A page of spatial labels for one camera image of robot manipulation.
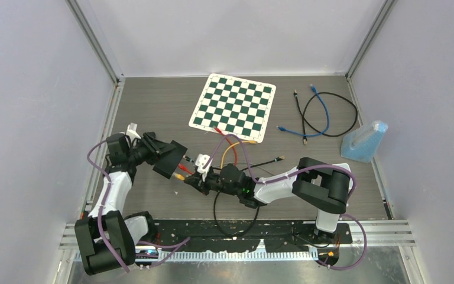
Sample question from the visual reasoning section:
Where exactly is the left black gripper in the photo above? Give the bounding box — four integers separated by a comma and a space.
127, 134, 176, 166

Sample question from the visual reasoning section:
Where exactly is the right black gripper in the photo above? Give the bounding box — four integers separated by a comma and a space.
186, 166, 241, 196

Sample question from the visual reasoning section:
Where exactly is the black network switch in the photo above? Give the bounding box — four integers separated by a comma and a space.
153, 140, 188, 179

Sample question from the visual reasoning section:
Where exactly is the red ethernet cable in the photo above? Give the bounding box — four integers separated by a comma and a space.
177, 126, 239, 176

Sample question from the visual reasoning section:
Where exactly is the yellow ethernet cable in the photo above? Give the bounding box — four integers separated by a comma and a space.
173, 140, 258, 181

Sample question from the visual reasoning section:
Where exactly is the long black ethernet cable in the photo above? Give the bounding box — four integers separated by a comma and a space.
183, 155, 286, 237

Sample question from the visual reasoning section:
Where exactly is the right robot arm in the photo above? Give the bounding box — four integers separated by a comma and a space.
184, 157, 357, 243

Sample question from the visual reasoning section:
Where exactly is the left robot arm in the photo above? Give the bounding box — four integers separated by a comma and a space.
74, 132, 186, 276

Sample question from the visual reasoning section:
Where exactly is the green white chessboard mat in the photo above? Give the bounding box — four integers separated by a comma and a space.
189, 73, 276, 143

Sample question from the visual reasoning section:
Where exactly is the white router box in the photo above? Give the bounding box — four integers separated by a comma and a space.
334, 163, 352, 172

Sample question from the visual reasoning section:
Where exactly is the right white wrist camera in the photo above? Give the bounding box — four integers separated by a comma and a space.
194, 154, 211, 182

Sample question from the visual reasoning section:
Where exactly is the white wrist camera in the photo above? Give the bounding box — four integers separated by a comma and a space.
194, 154, 211, 182
125, 122, 141, 141

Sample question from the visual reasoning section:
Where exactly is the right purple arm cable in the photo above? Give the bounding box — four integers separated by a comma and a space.
207, 134, 369, 271

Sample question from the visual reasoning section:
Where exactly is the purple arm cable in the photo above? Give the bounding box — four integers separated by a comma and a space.
207, 134, 369, 271
86, 139, 192, 273

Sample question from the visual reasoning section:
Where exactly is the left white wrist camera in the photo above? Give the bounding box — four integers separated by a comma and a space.
125, 122, 141, 141

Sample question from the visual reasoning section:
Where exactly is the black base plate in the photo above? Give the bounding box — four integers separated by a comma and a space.
144, 220, 352, 253

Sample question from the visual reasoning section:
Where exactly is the grey ethernet cable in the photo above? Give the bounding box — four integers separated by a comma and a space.
235, 161, 278, 177

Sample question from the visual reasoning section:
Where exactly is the blue ethernet cable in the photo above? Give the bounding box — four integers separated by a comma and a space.
276, 83, 331, 138

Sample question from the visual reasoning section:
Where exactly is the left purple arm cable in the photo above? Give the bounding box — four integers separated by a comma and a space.
86, 139, 192, 273

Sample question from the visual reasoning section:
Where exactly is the short black ethernet cable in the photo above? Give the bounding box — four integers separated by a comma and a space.
293, 89, 309, 146

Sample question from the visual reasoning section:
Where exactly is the black looped ethernet cable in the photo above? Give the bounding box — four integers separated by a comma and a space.
300, 92, 359, 138

